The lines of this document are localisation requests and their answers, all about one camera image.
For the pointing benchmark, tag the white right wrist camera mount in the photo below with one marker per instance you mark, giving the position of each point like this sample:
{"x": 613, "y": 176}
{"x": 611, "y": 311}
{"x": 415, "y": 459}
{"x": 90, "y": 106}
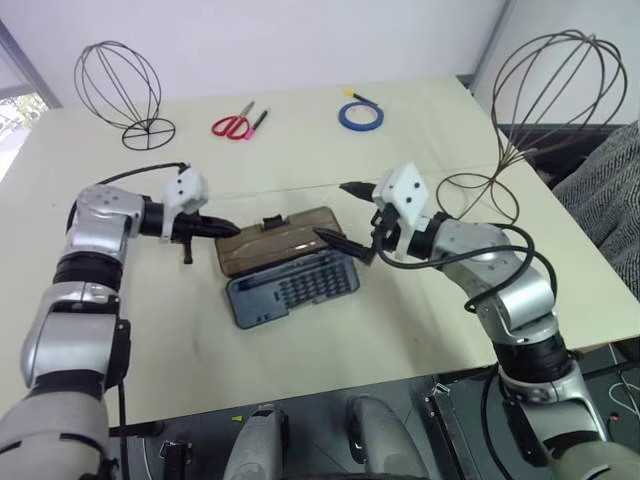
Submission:
{"x": 407, "y": 192}

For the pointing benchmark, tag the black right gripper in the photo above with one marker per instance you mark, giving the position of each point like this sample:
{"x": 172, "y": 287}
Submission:
{"x": 386, "y": 227}

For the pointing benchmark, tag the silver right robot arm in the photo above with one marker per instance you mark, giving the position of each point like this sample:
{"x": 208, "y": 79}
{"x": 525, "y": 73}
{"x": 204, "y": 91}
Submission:
{"x": 520, "y": 295}

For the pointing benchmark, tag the black metal frame rail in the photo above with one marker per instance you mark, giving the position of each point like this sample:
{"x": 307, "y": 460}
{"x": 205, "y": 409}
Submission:
{"x": 450, "y": 430}

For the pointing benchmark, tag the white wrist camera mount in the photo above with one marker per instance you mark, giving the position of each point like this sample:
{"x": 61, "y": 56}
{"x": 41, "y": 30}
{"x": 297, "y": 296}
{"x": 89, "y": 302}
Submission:
{"x": 185, "y": 190}
{"x": 407, "y": 192}

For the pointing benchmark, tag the yellow blue pen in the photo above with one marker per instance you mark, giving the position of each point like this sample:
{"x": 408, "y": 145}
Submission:
{"x": 350, "y": 93}

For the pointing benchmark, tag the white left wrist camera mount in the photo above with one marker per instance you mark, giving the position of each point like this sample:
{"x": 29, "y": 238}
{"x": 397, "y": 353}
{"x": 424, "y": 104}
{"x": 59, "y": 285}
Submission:
{"x": 185, "y": 190}

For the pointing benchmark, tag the black pink marker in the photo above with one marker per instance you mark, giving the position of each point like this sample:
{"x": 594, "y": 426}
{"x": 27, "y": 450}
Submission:
{"x": 257, "y": 121}

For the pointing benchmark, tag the grey knit fabric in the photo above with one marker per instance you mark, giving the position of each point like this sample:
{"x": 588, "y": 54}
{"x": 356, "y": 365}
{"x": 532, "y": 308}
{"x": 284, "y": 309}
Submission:
{"x": 610, "y": 200}

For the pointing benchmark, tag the black furniture piece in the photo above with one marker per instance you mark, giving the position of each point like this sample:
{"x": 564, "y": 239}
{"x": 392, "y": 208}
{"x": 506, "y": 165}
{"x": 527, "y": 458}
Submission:
{"x": 560, "y": 145}

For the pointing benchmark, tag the grey framed window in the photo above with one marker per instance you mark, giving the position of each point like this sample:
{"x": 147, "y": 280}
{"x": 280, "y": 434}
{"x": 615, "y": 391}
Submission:
{"x": 30, "y": 70}

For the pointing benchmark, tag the blue tape roll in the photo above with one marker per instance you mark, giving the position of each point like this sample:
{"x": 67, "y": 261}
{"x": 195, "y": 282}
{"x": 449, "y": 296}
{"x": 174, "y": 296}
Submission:
{"x": 341, "y": 116}

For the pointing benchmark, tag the dark grey rounded shape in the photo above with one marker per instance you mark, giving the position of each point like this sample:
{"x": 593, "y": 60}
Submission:
{"x": 255, "y": 440}

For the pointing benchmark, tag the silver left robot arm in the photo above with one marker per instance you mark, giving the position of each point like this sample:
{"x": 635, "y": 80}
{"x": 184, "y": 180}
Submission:
{"x": 95, "y": 215}

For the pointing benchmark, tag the open brown tool case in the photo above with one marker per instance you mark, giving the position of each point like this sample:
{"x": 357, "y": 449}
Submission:
{"x": 300, "y": 290}

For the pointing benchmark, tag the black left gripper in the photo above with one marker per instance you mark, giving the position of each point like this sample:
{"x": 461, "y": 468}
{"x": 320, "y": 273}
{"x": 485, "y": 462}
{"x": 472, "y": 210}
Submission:
{"x": 187, "y": 227}

